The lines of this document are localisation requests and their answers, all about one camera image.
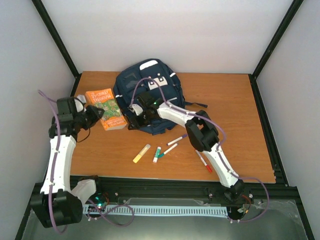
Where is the orange treehouse book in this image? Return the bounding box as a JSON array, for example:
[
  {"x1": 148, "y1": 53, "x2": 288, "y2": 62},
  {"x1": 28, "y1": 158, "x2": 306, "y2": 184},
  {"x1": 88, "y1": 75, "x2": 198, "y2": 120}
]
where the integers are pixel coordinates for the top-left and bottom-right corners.
[{"x1": 85, "y1": 88, "x2": 127, "y2": 131}]

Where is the navy blue backpack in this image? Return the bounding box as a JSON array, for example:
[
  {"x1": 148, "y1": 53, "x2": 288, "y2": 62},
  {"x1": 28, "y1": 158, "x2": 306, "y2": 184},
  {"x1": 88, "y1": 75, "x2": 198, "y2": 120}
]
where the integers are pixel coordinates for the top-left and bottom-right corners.
[{"x1": 113, "y1": 58, "x2": 194, "y2": 130}]

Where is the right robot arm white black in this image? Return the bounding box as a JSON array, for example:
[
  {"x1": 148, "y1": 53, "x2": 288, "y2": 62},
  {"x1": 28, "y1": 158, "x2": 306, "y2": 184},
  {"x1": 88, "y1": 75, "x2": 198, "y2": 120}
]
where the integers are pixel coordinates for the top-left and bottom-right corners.
[{"x1": 129, "y1": 92, "x2": 244, "y2": 202}]

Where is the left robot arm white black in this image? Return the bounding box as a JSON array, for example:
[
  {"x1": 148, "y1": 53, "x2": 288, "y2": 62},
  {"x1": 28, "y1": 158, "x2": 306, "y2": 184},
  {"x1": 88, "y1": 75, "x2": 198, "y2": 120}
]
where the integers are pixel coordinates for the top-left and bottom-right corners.
[{"x1": 30, "y1": 97, "x2": 105, "y2": 233}]

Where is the yellow highlighter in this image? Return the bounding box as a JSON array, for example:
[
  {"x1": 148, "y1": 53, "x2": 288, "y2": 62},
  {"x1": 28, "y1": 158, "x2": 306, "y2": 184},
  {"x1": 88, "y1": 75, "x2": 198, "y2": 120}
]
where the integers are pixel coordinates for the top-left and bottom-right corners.
[{"x1": 132, "y1": 144, "x2": 151, "y2": 164}]

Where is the green white glue stick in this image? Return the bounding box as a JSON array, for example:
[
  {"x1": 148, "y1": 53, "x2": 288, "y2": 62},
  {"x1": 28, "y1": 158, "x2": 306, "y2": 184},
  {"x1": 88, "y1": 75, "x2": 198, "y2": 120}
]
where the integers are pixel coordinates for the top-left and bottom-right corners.
[{"x1": 152, "y1": 146, "x2": 162, "y2": 163}]

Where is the purple cap marker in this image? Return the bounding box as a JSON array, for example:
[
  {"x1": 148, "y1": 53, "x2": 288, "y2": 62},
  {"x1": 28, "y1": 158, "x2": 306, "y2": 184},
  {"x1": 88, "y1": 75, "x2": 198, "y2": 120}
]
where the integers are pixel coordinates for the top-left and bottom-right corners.
[{"x1": 166, "y1": 134, "x2": 188, "y2": 146}]

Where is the green cap marker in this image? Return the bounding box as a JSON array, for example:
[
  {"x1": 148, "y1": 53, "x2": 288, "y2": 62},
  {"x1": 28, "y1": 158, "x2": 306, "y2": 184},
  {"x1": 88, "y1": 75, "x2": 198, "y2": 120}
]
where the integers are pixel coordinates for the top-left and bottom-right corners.
[{"x1": 158, "y1": 143, "x2": 178, "y2": 158}]

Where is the red marker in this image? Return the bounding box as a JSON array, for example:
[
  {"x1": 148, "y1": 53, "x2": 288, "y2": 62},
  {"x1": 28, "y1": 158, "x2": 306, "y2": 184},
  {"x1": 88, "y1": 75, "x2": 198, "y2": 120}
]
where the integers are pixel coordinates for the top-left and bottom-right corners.
[{"x1": 195, "y1": 150, "x2": 212, "y2": 173}]

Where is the metal front plate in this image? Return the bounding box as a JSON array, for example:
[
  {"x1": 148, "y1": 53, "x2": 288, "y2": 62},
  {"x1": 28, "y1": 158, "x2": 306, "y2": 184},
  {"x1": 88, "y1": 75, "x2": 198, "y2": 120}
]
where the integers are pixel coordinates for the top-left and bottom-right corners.
[{"x1": 22, "y1": 200, "x2": 308, "y2": 240}]

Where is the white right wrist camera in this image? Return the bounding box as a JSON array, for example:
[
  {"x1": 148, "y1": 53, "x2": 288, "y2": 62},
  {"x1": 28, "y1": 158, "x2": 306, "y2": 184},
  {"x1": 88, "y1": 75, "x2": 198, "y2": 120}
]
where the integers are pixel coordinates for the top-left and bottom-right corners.
[{"x1": 129, "y1": 103, "x2": 144, "y2": 116}]

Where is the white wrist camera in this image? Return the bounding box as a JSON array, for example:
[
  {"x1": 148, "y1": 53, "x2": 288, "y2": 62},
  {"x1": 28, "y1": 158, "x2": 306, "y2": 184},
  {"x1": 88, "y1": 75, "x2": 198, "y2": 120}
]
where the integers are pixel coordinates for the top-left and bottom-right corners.
[
  {"x1": 73, "y1": 95, "x2": 86, "y2": 113},
  {"x1": 129, "y1": 103, "x2": 144, "y2": 116}
]

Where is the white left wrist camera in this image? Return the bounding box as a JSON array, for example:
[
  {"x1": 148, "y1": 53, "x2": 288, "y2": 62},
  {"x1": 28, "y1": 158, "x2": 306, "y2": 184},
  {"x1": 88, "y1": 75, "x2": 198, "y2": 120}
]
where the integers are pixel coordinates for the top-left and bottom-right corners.
[{"x1": 73, "y1": 95, "x2": 86, "y2": 113}]

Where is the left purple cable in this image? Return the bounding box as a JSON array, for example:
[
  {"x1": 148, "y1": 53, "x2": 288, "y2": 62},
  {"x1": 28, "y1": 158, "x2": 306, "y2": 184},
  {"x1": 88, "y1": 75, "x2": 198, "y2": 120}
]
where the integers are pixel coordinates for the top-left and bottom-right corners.
[{"x1": 37, "y1": 89, "x2": 136, "y2": 235}]

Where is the purple cable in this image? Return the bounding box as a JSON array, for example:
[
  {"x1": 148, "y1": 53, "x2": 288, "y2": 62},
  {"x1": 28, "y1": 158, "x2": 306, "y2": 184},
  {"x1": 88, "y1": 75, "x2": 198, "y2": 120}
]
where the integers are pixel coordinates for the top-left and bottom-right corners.
[
  {"x1": 37, "y1": 89, "x2": 136, "y2": 235},
  {"x1": 129, "y1": 77, "x2": 270, "y2": 224}
]

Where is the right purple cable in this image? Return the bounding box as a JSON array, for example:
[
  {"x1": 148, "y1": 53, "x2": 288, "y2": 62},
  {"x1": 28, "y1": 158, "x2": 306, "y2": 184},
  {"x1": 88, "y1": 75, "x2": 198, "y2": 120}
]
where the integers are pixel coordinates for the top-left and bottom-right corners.
[{"x1": 129, "y1": 77, "x2": 270, "y2": 224}]

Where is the light blue cable duct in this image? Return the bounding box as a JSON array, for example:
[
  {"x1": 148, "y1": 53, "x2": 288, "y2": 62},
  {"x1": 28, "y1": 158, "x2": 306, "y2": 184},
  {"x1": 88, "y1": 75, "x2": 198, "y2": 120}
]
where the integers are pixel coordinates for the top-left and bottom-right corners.
[{"x1": 98, "y1": 204, "x2": 228, "y2": 218}]

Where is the left rear frame post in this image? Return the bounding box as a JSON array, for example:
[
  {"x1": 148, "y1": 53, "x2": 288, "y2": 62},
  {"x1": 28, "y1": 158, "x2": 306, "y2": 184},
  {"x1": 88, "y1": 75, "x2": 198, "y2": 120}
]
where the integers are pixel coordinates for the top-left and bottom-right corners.
[{"x1": 31, "y1": 0, "x2": 82, "y2": 80}]

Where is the frame post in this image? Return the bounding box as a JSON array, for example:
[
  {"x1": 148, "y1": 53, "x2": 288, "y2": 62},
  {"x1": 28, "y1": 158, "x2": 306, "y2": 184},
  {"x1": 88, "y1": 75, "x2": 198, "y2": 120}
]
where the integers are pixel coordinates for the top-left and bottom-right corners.
[
  {"x1": 31, "y1": 0, "x2": 82, "y2": 80},
  {"x1": 251, "y1": 0, "x2": 304, "y2": 82}
]

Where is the black aluminium frame rail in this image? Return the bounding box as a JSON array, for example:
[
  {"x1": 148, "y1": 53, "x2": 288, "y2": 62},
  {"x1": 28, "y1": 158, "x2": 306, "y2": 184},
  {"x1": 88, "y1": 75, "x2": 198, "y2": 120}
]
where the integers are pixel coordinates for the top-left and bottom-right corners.
[{"x1": 32, "y1": 174, "x2": 298, "y2": 208}]

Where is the right rear frame post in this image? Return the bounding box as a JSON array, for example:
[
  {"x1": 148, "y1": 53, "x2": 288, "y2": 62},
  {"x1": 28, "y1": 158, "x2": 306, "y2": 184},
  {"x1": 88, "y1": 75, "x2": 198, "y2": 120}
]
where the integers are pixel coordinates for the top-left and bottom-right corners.
[{"x1": 251, "y1": 0, "x2": 304, "y2": 82}]

